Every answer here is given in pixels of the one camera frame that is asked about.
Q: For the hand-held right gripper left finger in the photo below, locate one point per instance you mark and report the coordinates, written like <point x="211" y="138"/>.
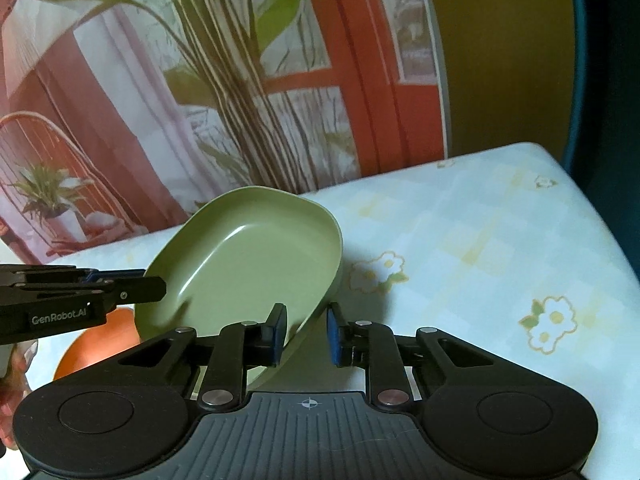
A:
<point x="277" y="330"/>

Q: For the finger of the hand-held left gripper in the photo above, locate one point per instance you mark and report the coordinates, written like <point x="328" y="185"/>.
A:
<point x="100" y="275"/>
<point x="145" y="287"/>

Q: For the green square bowl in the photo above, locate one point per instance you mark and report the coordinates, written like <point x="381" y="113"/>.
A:
<point x="235" y="260"/>

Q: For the printed room scene backdrop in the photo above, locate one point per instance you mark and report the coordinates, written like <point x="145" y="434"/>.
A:
<point x="225" y="60"/>

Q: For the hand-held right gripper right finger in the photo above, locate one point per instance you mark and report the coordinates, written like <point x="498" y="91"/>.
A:
<point x="334" y="335"/>

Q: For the orange square plate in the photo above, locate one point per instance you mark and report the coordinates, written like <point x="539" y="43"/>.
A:
<point x="97" y="342"/>

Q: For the teal curtain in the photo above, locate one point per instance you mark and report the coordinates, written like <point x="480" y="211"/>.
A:
<point x="610" y="110"/>

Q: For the person's left hand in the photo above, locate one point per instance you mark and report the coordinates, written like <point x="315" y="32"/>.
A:
<point x="12" y="400"/>

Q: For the floral checked tablecloth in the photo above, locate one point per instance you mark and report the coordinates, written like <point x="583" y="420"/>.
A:
<point x="475" y="240"/>

